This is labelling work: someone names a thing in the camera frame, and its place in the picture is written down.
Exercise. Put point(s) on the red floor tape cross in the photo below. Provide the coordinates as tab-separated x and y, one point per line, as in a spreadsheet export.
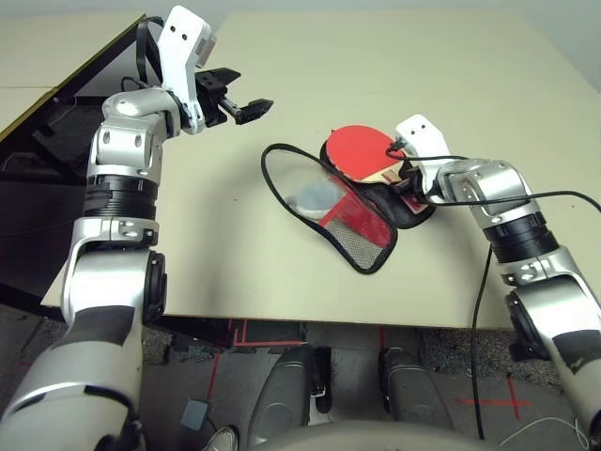
512	401

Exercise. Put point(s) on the grey robot torso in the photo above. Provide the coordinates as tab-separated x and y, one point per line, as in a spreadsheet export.
366	437

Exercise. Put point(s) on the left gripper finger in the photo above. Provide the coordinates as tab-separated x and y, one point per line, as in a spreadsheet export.
216	77
251	113

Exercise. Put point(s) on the red black paddle case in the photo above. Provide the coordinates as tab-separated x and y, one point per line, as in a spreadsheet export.
357	221

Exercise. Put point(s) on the grey left robot leg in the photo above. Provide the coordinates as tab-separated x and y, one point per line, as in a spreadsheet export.
277	399

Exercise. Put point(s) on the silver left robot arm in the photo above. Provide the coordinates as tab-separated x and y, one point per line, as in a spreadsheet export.
117	282

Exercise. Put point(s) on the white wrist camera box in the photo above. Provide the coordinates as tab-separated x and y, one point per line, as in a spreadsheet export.
180	56
420	134

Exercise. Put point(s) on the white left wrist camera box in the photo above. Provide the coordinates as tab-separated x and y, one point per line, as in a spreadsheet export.
180	56

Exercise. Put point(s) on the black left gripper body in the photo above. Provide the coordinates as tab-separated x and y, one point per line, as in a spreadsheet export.
211	103

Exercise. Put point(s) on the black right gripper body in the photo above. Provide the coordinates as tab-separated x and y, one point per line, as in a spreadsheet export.
413	183

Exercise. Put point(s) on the beige side table black legs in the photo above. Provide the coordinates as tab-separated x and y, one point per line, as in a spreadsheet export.
47	56

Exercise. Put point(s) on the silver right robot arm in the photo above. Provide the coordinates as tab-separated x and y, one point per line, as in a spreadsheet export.
530	244

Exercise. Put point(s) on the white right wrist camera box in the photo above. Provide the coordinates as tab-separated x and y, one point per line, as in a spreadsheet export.
420	134

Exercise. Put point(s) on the black robot foot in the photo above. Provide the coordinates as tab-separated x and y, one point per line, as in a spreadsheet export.
323	380

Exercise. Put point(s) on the grey floor box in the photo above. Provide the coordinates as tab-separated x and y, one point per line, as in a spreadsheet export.
195	414

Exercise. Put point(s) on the red ping-pong paddle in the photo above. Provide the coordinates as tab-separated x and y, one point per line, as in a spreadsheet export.
357	150

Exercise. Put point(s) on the red floor tape strip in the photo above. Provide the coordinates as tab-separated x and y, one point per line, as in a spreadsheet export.
213	376

